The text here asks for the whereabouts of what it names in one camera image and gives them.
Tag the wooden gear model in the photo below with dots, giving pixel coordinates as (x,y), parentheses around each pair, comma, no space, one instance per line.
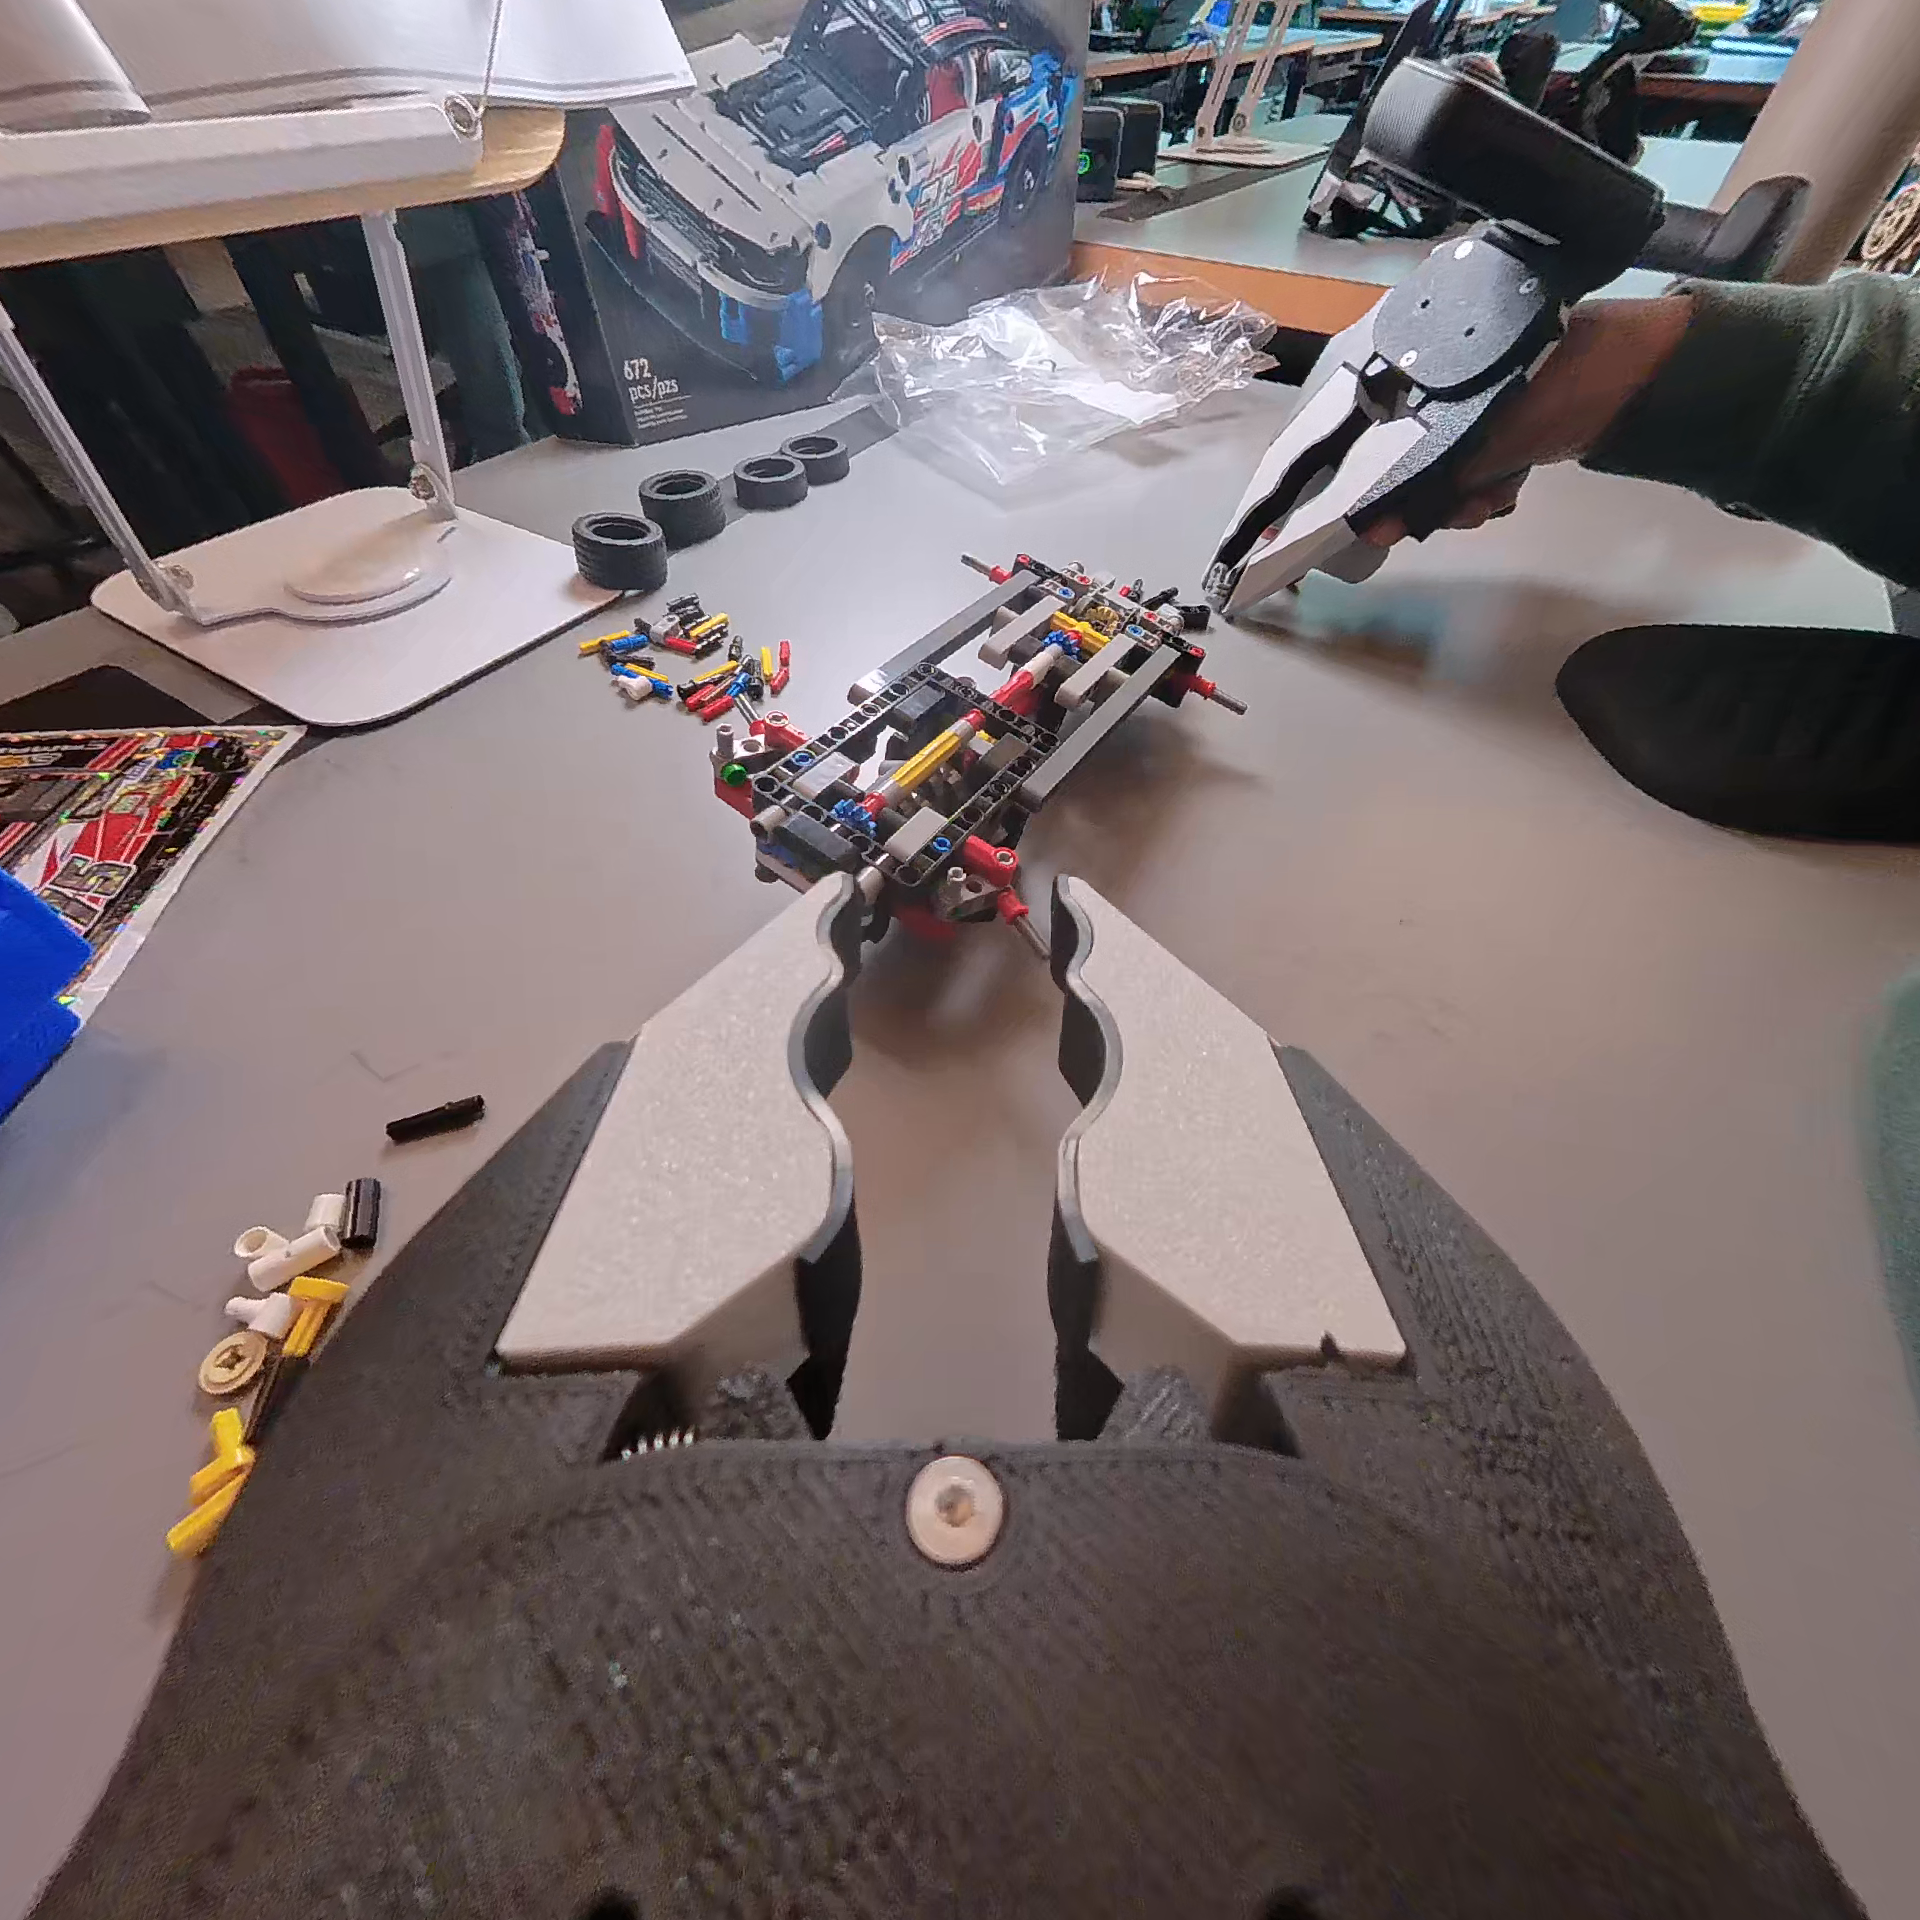
(1896,225)

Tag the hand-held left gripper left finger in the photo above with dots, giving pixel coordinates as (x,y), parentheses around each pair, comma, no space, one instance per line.
(677,1157)

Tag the person's right hand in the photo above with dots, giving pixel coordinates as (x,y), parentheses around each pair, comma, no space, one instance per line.
(1606,369)

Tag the black lego pin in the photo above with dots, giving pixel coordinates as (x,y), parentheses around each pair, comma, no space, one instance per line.
(435,1118)

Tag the pile of colourful lego pins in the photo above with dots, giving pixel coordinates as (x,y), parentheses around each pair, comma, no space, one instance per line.
(685,662)

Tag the lego car chassis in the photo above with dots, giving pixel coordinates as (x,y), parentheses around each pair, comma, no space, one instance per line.
(932,750)

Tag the lego set box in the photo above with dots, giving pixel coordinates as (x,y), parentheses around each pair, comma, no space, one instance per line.
(782,196)

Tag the dark ribbed cloth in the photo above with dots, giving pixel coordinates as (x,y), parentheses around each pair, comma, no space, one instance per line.
(1757,732)

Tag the person's right forearm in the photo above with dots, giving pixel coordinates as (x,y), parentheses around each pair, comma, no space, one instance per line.
(1786,408)

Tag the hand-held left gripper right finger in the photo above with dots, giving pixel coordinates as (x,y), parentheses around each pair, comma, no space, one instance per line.
(1216,1187)

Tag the wood-edged background table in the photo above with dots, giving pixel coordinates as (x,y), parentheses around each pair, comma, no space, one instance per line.
(1248,225)

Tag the black rubber lego tire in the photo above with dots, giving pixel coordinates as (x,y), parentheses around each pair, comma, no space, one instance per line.
(679,505)
(821,458)
(768,480)
(619,554)

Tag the pale wooden stand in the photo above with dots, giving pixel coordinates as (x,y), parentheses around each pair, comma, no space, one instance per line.
(1241,90)

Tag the white fabric sheet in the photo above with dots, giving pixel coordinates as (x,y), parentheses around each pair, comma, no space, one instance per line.
(407,45)

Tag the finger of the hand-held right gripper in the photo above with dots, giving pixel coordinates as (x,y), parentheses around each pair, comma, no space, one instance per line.
(1351,505)
(1290,458)

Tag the black speaker with green light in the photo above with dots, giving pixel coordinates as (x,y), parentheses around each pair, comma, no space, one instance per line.
(1117,147)

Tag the colourful sticker sheet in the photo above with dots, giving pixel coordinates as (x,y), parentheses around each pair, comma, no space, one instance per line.
(134,828)

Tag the pile of white yellow pieces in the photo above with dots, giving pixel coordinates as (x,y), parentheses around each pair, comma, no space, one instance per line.
(279,1323)

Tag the idle hand-held gripper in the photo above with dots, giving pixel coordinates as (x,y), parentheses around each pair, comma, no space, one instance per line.
(1343,187)

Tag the grey round pillar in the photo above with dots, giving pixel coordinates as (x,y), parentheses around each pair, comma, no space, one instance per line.
(1846,104)

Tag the white desk stand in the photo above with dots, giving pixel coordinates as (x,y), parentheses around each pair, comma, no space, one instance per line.
(360,600)

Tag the clear plastic bag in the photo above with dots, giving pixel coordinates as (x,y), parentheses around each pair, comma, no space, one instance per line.
(1081,369)

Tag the blue plastic piece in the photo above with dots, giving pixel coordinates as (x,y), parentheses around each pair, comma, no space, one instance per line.
(31,991)

